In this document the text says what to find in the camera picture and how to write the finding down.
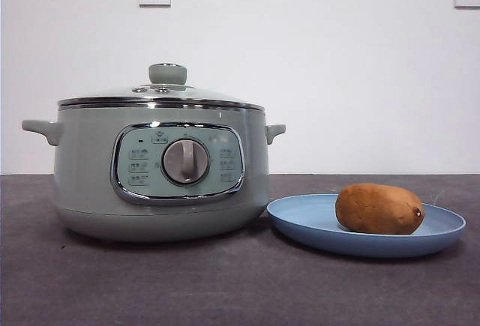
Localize brown potato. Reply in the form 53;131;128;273
334;183;426;235

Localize blue round plate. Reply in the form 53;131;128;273
266;193;467;259

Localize glass lid with green knob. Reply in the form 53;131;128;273
58;62;266;112

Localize pale green electric steamer pot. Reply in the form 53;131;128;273
21;104;287;244

